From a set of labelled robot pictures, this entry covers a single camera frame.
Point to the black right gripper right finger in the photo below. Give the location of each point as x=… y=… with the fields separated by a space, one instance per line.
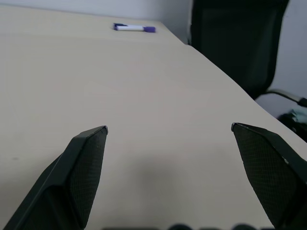
x=268 y=172

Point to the dark bag with teal cloth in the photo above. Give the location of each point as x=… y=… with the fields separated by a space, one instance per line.
x=295 y=119

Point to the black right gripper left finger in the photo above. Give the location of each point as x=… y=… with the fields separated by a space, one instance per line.
x=79 y=177

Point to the purple and white marker pen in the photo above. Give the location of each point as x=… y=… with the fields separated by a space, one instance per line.
x=134 y=28

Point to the black mesh office chair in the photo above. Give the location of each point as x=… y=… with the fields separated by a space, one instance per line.
x=236 y=40

